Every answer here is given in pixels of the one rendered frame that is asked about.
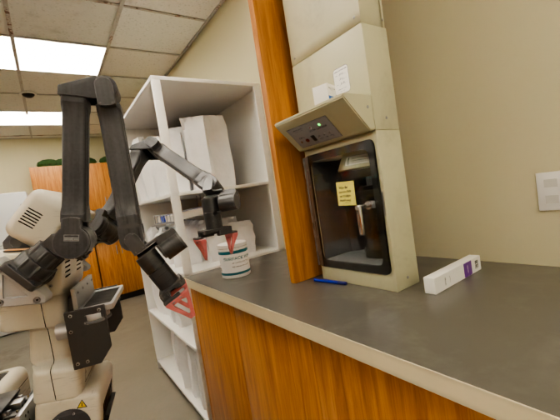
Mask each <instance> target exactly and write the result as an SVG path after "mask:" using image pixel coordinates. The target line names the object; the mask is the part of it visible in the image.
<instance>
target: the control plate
mask: <svg viewBox="0 0 560 420"><path fill-rule="evenodd" d="M318 123H320V124H321V126H318ZM309 127H311V128H312V129H309ZM329 131H331V133H329ZM287 133H288V134H289V135H290V136H291V137H292V138H293V139H294V140H295V141H296V142H297V143H298V144H299V145H300V146H301V147H302V148H306V147H309V146H312V145H315V144H318V143H322V142H326V141H328V140H331V139H334V138H339V137H341V136H342V134H341V133H340V132H339V131H338V130H337V129H336V128H335V126H334V125H333V124H332V123H331V122H330V121H329V119H328V118H327V117H326V116H325V115H324V116H322V117H319V118H317V119H314V120H312V121H310V122H306V123H304V124H302V125H300V126H297V127H295V128H292V129H290V130H287ZM323 133H326V135H325V136H324V135H323ZM312 135H314V137H315V138H316V139H317V141H314V140H313V139H312V138H311V137H310V136H312ZM318 135H321V137H318ZM306 139H309V141H310V142H306ZM301 141H303V143H301Z"/></svg>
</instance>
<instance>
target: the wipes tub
mask: <svg viewBox="0 0 560 420"><path fill-rule="evenodd" d="M217 250H218V256H219V261H220V266H221V271H222V277H223V278H225V279H234V278H241V277H244V276H247V275H248V274H249V273H250V272H251V268H250V263H249V257H248V247H247V243H246V240H236V242H235V244H234V249H233V253H232V254H231V253H230V252H229V249H228V244H227V242H223V243H220V244H218V245H217Z"/></svg>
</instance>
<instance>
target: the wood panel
mask: <svg viewBox="0 0 560 420"><path fill-rule="evenodd" d="M247 1H248V6H249V12H250V18H251V24H252V34H253V39H254V45H255V50H256V56H257V66H258V71H259V77H260V83H261V89H262V99H263V105H264V110H265V116H266V121H267V131H268V137H269V142H270V148H271V154H272V164H273V170H274V175H275V181H276V186H277V196H278V202H279V207H280V213H281V219H282V229H283V235H284V240H285V246H286V251H287V261H288V267H289V273H290V278H291V283H300V282H302V281H305V280H308V279H309V278H314V277H316V276H318V275H321V274H323V270H322V266H321V265H318V258H317V251H316V246H315V240H314V235H313V223H312V218H311V213H310V207H309V201H308V190H307V184H306V178H305V172H304V167H303V158H305V152H300V151H298V150H297V149H296V148H295V147H294V146H293V145H292V144H291V143H290V142H289V141H288V140H287V139H286V138H285V137H284V136H283V135H282V134H281V133H280V132H279V131H278V130H277V129H276V127H275V123H279V122H281V121H282V120H284V119H286V118H290V117H291V116H293V115H295V114H297V113H299V111H298V101H297V95H296V89H295V84H294V78H293V66H292V61H291V54H290V47H289V41H288V33H287V27H286V21H285V16H284V10H283V0H247Z"/></svg>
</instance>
